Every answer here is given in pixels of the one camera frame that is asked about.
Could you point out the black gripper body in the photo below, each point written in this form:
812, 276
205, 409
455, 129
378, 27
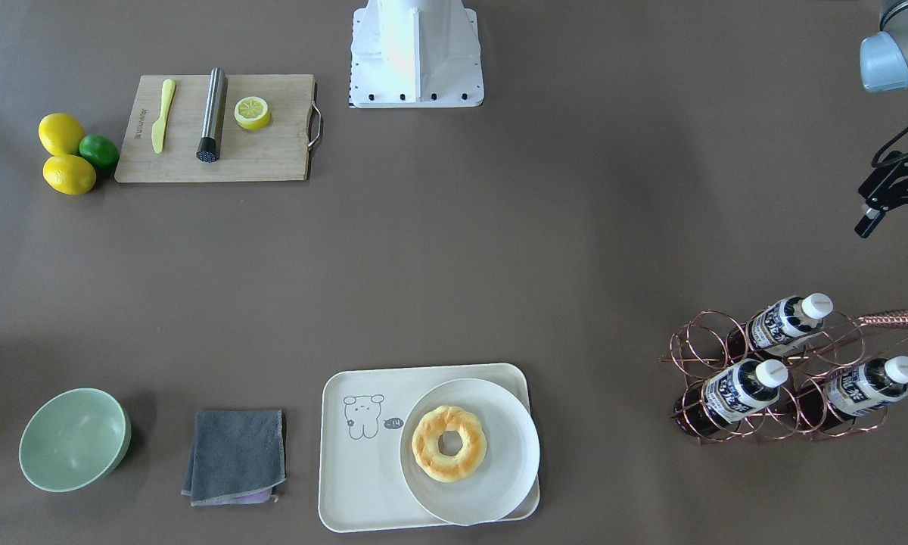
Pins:
890, 185

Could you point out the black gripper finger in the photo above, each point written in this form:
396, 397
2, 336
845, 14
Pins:
869, 221

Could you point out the tea bottle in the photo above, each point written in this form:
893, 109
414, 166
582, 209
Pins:
852, 393
723, 401
782, 329

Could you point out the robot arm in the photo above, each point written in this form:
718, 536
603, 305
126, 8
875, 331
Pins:
884, 67

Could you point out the tea bottle in rack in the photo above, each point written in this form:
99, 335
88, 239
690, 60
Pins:
782, 329

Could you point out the cream rabbit serving tray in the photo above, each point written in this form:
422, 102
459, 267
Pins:
364, 412

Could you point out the white round plate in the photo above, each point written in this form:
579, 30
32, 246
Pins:
509, 472

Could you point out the bamboo cutting board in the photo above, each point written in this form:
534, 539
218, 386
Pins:
279, 152

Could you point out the halved lemon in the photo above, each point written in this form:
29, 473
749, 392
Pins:
252, 113

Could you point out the steel muddler black tip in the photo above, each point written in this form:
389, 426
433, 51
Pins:
209, 145

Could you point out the folded grey cloth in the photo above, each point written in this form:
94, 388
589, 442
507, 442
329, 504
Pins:
237, 457

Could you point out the yellow plastic knife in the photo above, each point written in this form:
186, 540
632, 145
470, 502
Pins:
158, 130

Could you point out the green lime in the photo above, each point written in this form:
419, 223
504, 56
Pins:
99, 151

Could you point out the lower whole lemon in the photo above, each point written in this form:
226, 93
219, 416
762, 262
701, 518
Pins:
69, 174

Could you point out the whole lemon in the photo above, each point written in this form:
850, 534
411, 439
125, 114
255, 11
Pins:
69, 174
60, 134

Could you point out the upper whole lemon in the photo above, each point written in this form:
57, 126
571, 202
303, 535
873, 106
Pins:
60, 134

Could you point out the mint green bowl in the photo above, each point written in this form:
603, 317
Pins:
73, 440

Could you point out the copper wire bottle rack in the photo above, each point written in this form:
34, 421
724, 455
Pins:
698, 350

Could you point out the glazed ring donut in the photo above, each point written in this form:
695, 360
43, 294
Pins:
449, 444

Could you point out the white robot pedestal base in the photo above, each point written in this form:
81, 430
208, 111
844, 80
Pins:
415, 54

